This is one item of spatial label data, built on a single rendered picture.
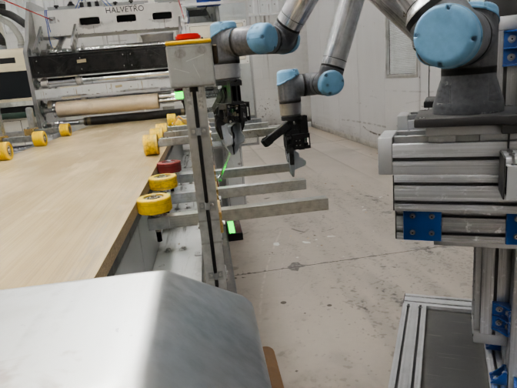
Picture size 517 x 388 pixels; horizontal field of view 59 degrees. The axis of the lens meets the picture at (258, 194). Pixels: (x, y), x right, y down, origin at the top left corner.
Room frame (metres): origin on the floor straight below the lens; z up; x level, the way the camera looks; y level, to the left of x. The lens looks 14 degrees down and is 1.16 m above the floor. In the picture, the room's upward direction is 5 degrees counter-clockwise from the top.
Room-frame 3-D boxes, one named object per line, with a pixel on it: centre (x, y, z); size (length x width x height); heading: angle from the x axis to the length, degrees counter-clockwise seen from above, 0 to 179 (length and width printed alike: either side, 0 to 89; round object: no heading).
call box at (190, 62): (0.77, 0.09, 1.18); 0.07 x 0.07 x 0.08; 6
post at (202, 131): (0.77, 0.09, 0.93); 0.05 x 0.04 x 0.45; 6
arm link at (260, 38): (1.29, -0.03, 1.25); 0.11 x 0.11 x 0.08; 52
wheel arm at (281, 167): (1.57, 0.10, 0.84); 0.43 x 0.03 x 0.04; 96
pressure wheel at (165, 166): (1.55, 0.29, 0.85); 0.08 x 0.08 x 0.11
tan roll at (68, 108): (3.82, 0.93, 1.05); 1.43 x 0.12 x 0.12; 96
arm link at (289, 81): (1.60, -0.14, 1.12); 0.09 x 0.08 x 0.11; 97
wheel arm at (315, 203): (1.07, 0.05, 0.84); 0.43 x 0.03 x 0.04; 96
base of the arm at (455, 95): (1.07, -0.50, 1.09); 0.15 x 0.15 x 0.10
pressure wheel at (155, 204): (1.05, 0.25, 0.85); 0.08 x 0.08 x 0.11
